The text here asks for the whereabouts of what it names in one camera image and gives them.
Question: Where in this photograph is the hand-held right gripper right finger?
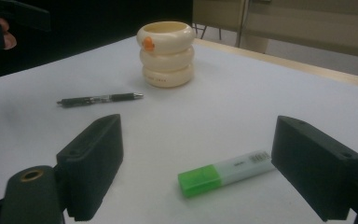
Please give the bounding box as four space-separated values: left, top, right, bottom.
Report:
270 115 358 223

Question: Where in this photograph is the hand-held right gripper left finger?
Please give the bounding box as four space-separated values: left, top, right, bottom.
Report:
56 113 125 222

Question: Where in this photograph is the black pen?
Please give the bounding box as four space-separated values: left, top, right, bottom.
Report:
56 92 145 108

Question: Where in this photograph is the green highlighter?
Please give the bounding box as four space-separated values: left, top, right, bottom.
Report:
177 149 276 199

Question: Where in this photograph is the cream ringed pen holder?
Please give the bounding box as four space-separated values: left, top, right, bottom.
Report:
136 21 197 89

